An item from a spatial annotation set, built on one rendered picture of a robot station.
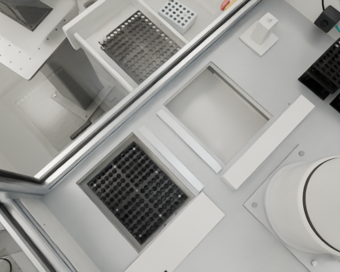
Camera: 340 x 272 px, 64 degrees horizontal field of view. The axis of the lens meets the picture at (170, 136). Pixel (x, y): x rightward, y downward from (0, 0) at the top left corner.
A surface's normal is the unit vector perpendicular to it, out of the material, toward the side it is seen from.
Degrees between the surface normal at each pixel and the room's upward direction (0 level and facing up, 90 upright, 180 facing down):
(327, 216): 85
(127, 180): 0
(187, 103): 0
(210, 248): 0
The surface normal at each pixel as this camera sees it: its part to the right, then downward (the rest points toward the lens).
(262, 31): -0.72, 0.67
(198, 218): 0.02, -0.25
